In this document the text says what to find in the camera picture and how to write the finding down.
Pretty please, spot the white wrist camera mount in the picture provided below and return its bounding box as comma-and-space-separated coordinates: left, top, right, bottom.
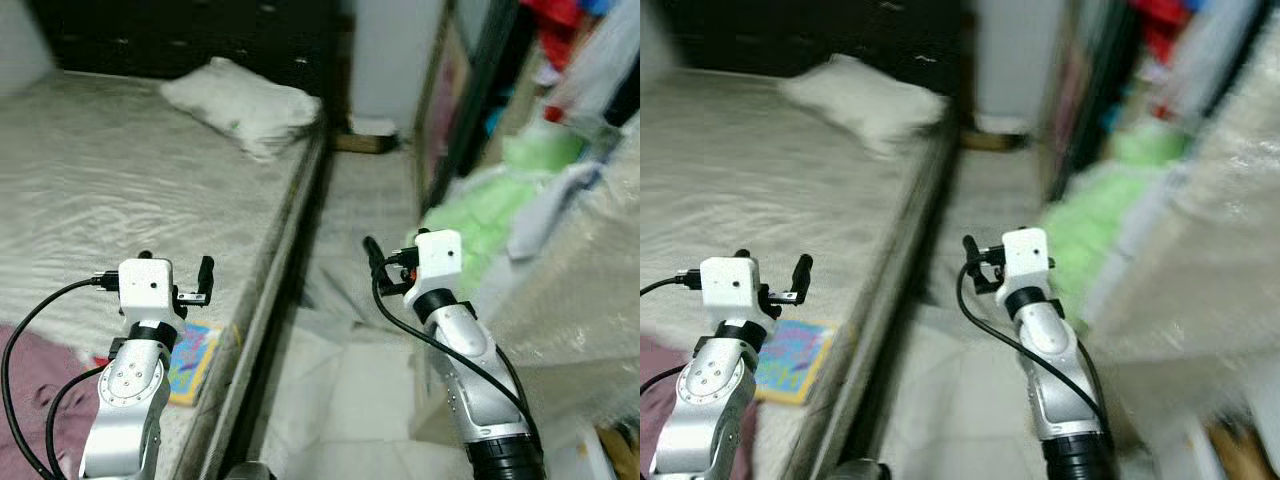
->
699, 256, 764, 324
405, 229, 465, 301
118, 258, 184, 324
999, 227, 1052, 292

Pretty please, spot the white quilted mattress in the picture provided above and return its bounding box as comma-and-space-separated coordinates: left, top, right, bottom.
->
0, 68, 333, 480
640, 65, 953, 480

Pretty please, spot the purple cartoon print blanket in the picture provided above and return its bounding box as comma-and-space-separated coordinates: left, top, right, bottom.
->
640, 335, 683, 480
0, 322, 103, 480

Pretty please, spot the small wooden box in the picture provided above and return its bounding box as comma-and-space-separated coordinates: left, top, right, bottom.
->
335, 115, 397, 155
962, 114, 1032, 152

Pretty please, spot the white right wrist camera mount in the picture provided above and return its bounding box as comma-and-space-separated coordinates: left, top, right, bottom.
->
999, 227, 1052, 292
405, 229, 465, 301

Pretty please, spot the tall dark framed board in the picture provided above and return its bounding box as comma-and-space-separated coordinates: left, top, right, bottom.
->
414, 0, 523, 213
1040, 0, 1142, 203

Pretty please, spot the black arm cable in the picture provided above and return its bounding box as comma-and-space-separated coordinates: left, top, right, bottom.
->
371, 272, 542, 443
640, 361, 693, 397
956, 264, 1112, 423
44, 364, 107, 477

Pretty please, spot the colourful children's book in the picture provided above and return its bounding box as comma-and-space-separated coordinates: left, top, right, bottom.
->
165, 320, 224, 407
754, 319, 840, 405

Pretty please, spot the light green cloth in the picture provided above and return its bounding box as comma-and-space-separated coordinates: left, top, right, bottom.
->
420, 130, 587, 293
1040, 125, 1192, 323

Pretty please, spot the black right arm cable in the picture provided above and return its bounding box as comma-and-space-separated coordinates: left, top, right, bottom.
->
371, 272, 542, 443
956, 264, 1112, 423

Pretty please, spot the white pillow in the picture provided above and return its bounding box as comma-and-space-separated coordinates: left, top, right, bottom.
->
778, 54, 947, 157
160, 57, 322, 162

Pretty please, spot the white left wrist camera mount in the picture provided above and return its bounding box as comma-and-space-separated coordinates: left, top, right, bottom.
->
118, 258, 184, 324
699, 256, 764, 324

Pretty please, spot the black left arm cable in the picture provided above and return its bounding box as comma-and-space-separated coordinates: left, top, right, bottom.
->
44, 364, 107, 477
640, 361, 693, 397

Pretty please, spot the black tufted headboard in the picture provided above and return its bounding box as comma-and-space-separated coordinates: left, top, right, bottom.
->
30, 0, 338, 97
665, 0, 968, 93

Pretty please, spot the pale grey cloth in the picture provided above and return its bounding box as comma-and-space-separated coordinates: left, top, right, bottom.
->
1086, 168, 1183, 306
505, 163, 603, 263

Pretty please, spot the plastic wrapped cabinet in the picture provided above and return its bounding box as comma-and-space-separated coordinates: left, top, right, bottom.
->
470, 108, 641, 403
1085, 40, 1280, 423

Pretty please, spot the white hanging garment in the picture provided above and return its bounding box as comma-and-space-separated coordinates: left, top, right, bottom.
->
1170, 0, 1263, 103
545, 0, 641, 123

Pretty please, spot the red hanging garment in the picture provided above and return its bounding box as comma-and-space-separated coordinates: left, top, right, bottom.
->
518, 0, 588, 43
1130, 0, 1197, 63

